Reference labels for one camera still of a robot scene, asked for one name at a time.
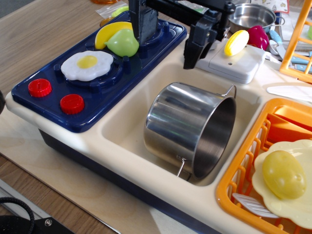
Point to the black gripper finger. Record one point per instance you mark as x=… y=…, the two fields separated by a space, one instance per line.
x=144 y=22
x=194 y=52

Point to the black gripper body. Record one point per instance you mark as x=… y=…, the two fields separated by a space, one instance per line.
x=221 y=9

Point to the steel pot in sink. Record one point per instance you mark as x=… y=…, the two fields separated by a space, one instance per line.
x=190 y=127

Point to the cream toy sink unit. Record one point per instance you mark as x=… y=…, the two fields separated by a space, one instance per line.
x=116 y=141

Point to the small steel pan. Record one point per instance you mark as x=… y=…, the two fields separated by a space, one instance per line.
x=248 y=15

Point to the green toy pear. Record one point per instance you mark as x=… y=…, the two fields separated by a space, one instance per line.
x=123 y=43

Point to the yellow toy corn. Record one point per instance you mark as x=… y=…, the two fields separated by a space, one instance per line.
x=236 y=43

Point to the yellow toy banana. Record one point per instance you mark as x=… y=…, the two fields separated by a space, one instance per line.
x=107 y=31

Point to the white toy faucet base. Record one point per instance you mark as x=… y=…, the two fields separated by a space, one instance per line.
x=240 y=68

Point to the magenta toy fruit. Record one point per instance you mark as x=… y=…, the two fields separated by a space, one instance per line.
x=258 y=37

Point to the toy fried egg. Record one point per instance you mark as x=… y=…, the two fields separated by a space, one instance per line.
x=87 y=66

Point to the orange dish rack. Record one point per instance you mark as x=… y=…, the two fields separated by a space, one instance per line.
x=285 y=68

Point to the blue toy stove top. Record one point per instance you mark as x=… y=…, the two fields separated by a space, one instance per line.
x=101 y=94

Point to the red stove knob right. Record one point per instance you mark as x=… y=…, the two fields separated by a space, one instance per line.
x=72 y=104

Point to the red stove knob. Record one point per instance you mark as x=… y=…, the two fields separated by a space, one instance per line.
x=72 y=104
x=39 y=88

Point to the red stove knob left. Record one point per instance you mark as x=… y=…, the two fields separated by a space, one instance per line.
x=39 y=88

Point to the orange dish basket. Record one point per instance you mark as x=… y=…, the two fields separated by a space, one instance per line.
x=238 y=176

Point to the yellow toy potato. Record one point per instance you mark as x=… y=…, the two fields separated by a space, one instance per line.
x=284 y=175

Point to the white toy fork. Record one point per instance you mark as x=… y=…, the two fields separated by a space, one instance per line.
x=253 y=205

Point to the cream flower plate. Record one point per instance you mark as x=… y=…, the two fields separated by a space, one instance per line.
x=297 y=210

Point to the blue handled toy utensil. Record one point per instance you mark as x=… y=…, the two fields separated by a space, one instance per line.
x=276 y=45

